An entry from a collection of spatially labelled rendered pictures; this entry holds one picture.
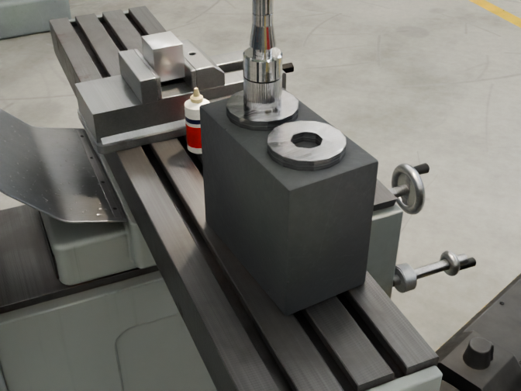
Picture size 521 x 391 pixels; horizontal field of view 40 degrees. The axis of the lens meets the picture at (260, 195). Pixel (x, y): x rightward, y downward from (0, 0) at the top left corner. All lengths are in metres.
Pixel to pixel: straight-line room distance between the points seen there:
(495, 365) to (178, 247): 0.61
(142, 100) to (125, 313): 0.38
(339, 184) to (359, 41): 3.19
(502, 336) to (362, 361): 0.60
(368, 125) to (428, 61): 0.75
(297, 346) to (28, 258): 0.63
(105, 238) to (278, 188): 0.49
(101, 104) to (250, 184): 0.43
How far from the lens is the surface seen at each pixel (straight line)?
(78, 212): 1.17
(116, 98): 1.21
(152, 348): 1.39
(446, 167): 2.93
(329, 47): 3.88
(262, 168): 0.80
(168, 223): 1.02
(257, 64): 0.84
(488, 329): 1.40
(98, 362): 1.37
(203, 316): 0.88
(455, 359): 1.31
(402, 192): 1.62
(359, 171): 0.80
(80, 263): 1.22
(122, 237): 1.20
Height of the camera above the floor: 1.55
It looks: 35 degrees down
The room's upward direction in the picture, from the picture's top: straight up
